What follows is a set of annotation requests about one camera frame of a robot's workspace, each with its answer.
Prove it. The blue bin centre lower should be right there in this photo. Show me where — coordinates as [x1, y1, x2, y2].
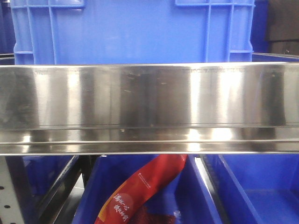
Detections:
[72, 154, 222, 224]

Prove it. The blue bin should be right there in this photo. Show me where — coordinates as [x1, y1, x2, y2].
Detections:
[72, 154, 222, 224]
[204, 154, 299, 224]

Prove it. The blue bin right lower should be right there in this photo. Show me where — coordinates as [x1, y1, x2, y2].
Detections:
[204, 154, 299, 224]

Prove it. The red snack bag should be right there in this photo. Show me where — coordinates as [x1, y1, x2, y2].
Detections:
[95, 154, 187, 224]

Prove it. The large blue crate on shelf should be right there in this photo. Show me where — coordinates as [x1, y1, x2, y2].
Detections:
[10, 0, 255, 64]

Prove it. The stainless steel shelf rail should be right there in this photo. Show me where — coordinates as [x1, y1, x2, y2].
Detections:
[0, 62, 299, 155]

